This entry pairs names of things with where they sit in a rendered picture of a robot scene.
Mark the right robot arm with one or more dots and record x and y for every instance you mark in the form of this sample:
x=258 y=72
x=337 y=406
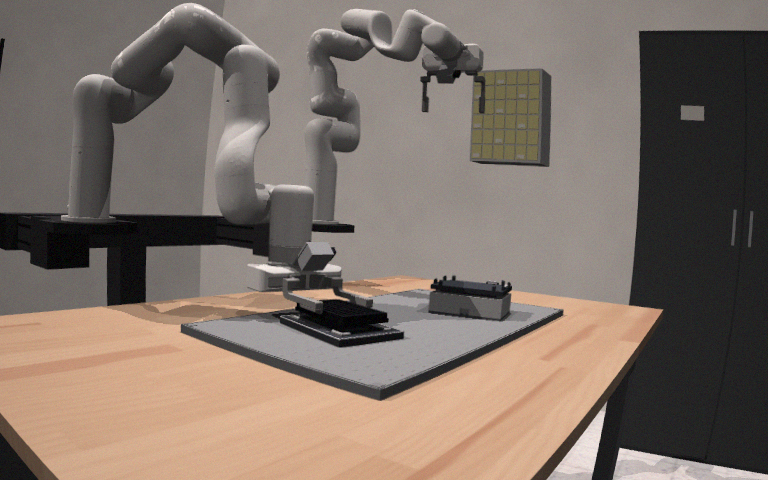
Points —
x=249 y=74

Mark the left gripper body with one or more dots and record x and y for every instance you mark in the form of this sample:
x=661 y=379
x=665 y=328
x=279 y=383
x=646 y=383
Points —
x=470 y=60

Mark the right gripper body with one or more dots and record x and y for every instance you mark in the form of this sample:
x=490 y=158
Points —
x=258 y=274

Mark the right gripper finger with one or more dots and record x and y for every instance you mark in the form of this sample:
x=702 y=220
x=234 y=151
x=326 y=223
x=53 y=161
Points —
x=323 y=281
x=305 y=302

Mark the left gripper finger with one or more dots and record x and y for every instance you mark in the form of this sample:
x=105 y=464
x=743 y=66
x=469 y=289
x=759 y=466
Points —
x=482 y=80
x=424 y=80

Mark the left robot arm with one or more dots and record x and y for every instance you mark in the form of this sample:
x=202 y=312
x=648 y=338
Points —
x=323 y=136

